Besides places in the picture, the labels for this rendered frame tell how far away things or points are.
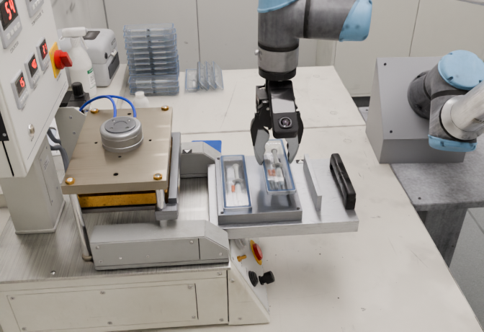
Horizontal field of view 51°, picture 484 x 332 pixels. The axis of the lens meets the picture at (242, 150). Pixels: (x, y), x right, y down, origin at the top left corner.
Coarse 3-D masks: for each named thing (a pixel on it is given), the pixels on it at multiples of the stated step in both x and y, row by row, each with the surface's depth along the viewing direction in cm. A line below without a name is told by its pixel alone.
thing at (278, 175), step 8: (272, 144) 109; (280, 144) 109; (272, 152) 107; (280, 152) 107; (264, 160) 104; (272, 160) 104; (280, 160) 104; (264, 168) 102; (272, 168) 102; (280, 168) 102; (288, 168) 102; (272, 176) 100; (280, 176) 100; (288, 176) 100; (272, 184) 98; (280, 184) 98; (288, 184) 98
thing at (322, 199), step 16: (304, 160) 112; (320, 160) 117; (208, 176) 112; (304, 176) 111; (320, 176) 111; (208, 192) 107; (304, 192) 107; (320, 192) 100; (336, 192) 107; (304, 208) 102; (320, 208) 101; (336, 208) 102; (240, 224) 98; (256, 224) 98; (272, 224) 98; (288, 224) 98; (304, 224) 99; (320, 224) 99; (336, 224) 99; (352, 224) 100
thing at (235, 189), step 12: (228, 156) 112; (240, 156) 112; (228, 168) 108; (240, 168) 108; (228, 180) 105; (240, 180) 105; (228, 192) 101; (240, 192) 101; (228, 204) 98; (240, 204) 98
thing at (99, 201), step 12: (168, 180) 96; (108, 192) 93; (120, 192) 93; (132, 192) 93; (144, 192) 93; (168, 192) 95; (84, 204) 93; (96, 204) 93; (108, 204) 93; (120, 204) 93; (132, 204) 94; (144, 204) 94
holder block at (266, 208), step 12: (252, 156) 114; (216, 168) 110; (252, 168) 110; (216, 180) 106; (252, 180) 106; (252, 192) 103; (264, 192) 103; (252, 204) 100; (264, 204) 100; (276, 204) 102; (288, 204) 102; (300, 204) 100; (228, 216) 97; (240, 216) 97; (252, 216) 98; (264, 216) 98; (276, 216) 98; (288, 216) 98; (300, 216) 99
